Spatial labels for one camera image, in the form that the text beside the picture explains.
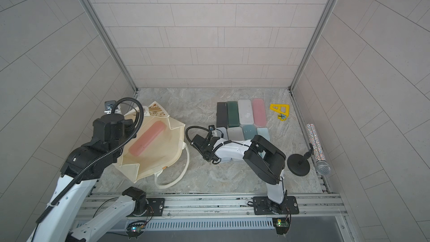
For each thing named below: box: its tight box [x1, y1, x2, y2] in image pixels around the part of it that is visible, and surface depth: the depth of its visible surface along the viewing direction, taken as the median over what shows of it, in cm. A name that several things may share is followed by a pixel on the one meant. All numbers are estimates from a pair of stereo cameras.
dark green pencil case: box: [227, 100, 241, 128], surface depth 102 cm
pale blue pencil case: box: [256, 127, 270, 142], surface depth 96 cm
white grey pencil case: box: [237, 99, 255, 125], surface depth 102 cm
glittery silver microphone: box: [305, 123, 331, 176], surface depth 66 cm
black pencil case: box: [216, 101, 228, 129], surface depth 104 cm
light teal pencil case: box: [242, 124, 258, 141], surface depth 96 cm
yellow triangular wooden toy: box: [269, 103, 290, 121], surface depth 107 cm
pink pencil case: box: [252, 98, 268, 127], surface depth 105 cm
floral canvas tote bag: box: [111, 100, 190, 190], surface depth 75 cm
